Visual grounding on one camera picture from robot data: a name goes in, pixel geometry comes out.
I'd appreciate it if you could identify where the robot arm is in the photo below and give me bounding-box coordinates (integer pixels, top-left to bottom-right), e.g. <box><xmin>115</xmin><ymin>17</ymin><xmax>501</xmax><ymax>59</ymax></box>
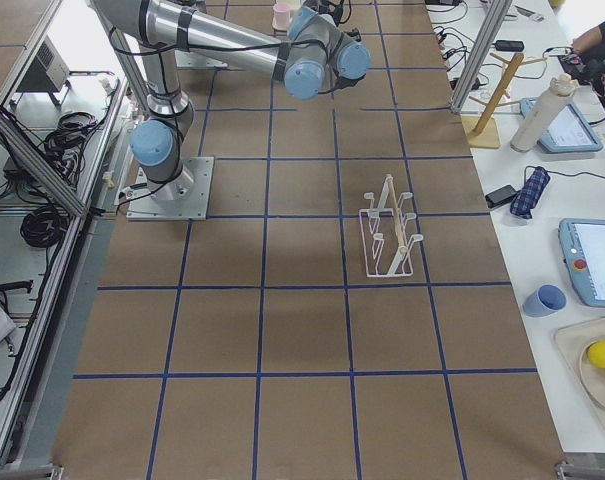
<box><xmin>94</xmin><ymin>1</ymin><xmax>371</xmax><ymax>202</ymax></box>

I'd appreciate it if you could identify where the pink cup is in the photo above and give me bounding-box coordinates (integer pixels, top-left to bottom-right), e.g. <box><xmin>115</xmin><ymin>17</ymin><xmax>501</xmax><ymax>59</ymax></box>
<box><xmin>272</xmin><ymin>2</ymin><xmax>291</xmax><ymax>31</ymax></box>

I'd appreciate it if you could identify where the black power adapter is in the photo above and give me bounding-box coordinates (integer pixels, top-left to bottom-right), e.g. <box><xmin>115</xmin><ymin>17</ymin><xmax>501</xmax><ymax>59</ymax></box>
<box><xmin>485</xmin><ymin>185</ymin><xmax>519</xmax><ymax>209</ymax></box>

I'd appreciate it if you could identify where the wooden mug tree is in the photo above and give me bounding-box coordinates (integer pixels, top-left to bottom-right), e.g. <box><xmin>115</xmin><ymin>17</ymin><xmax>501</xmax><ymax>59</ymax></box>
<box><xmin>461</xmin><ymin>52</ymin><xmax>545</xmax><ymax>149</ymax></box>

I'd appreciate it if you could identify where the blue plaid folded umbrella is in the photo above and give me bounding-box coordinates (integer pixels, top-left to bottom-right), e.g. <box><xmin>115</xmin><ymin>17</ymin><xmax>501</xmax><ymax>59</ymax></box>
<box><xmin>510</xmin><ymin>167</ymin><xmax>550</xmax><ymax>220</ymax></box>

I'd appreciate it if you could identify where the blue mug on desk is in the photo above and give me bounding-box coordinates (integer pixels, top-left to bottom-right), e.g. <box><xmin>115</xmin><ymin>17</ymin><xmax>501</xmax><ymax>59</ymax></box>
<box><xmin>522</xmin><ymin>284</ymin><xmax>567</xmax><ymax>317</ymax></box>

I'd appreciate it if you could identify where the blue teach pendant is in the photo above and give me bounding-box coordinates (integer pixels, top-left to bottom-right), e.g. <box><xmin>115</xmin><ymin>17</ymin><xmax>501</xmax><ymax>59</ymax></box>
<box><xmin>537</xmin><ymin>103</ymin><xmax>603</xmax><ymax>154</ymax></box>
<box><xmin>558</xmin><ymin>218</ymin><xmax>605</xmax><ymax>308</ymax></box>

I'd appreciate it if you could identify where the white cylindrical bottle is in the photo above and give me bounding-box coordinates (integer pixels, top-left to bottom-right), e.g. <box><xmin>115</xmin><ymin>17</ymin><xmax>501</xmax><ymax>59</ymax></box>
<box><xmin>510</xmin><ymin>73</ymin><xmax>579</xmax><ymax>152</ymax></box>

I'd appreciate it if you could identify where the beige tray with plate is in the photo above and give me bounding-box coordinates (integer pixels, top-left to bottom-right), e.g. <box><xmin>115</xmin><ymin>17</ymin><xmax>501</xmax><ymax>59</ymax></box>
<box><xmin>554</xmin><ymin>317</ymin><xmax>605</xmax><ymax>432</ymax></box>

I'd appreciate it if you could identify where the white wire cup rack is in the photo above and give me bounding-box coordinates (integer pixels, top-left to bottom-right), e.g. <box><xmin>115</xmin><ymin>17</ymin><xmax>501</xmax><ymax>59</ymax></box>
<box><xmin>358</xmin><ymin>174</ymin><xmax>424</xmax><ymax>278</ymax></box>

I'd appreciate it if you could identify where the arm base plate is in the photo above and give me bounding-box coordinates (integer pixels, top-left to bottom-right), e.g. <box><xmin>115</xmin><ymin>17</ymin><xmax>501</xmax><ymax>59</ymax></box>
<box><xmin>174</xmin><ymin>50</ymin><xmax>228</xmax><ymax>70</ymax></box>
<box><xmin>126</xmin><ymin>156</ymin><xmax>214</xmax><ymax>221</ymax></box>

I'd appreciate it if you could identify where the aluminium frame post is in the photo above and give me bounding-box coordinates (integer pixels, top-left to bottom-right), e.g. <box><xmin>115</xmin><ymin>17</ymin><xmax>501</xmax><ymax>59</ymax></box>
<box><xmin>450</xmin><ymin>0</ymin><xmax>512</xmax><ymax>114</ymax></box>

